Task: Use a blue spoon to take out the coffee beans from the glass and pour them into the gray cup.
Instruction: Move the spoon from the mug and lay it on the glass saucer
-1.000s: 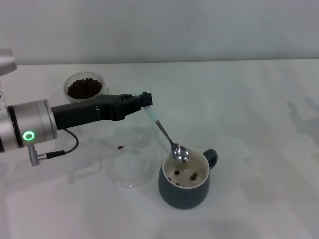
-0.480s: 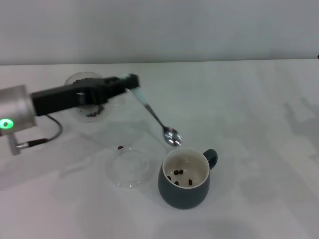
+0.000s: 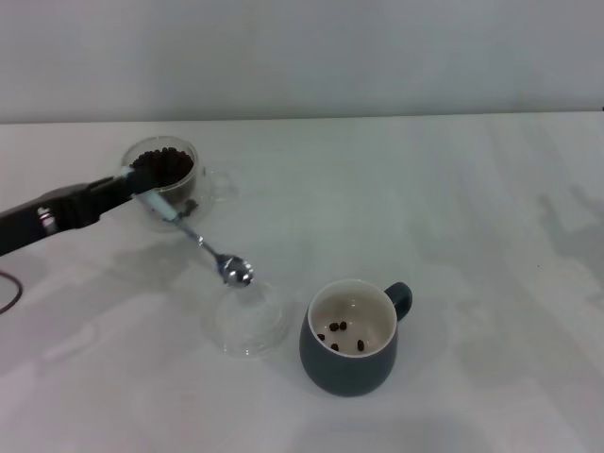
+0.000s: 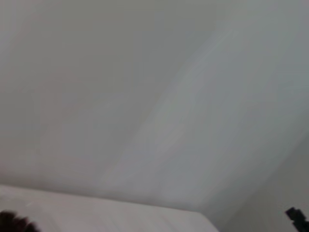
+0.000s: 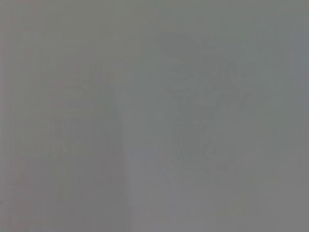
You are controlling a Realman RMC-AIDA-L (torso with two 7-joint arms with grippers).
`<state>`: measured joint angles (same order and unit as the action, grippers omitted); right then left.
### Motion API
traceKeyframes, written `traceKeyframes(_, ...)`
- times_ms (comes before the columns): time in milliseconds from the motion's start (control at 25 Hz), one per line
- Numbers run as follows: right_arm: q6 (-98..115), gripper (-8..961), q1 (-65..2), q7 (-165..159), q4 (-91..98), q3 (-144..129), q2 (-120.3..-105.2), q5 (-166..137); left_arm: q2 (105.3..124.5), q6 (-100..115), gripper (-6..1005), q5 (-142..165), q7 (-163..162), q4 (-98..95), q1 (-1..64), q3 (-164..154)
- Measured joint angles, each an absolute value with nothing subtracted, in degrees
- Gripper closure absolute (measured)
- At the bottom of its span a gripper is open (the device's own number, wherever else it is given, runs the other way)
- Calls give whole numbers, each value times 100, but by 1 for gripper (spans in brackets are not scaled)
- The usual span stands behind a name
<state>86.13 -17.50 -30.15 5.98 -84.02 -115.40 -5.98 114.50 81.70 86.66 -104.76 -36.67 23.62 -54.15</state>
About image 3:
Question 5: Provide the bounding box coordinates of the clear double-walled glass cup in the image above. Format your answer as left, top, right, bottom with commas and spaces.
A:
122, 135, 240, 223

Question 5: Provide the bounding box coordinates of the clear glass saucer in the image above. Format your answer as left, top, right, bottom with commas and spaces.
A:
136, 162, 219, 235

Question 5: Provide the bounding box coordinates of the coffee bean pile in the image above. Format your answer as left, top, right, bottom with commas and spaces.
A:
129, 146, 196, 189

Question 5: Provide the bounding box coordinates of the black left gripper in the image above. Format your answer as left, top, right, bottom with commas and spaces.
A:
0, 162, 157, 259

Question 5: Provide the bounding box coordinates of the dark teal ceramic mug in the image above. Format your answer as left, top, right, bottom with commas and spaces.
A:
297, 278, 414, 398

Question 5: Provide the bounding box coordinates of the thin dark red cable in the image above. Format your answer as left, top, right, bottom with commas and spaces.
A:
0, 270, 25, 315

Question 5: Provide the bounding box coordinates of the blue-handled metal spoon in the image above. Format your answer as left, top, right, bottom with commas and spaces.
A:
118, 165, 257, 291

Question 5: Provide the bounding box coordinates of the clear round glass dish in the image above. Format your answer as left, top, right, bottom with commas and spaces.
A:
203, 278, 292, 361

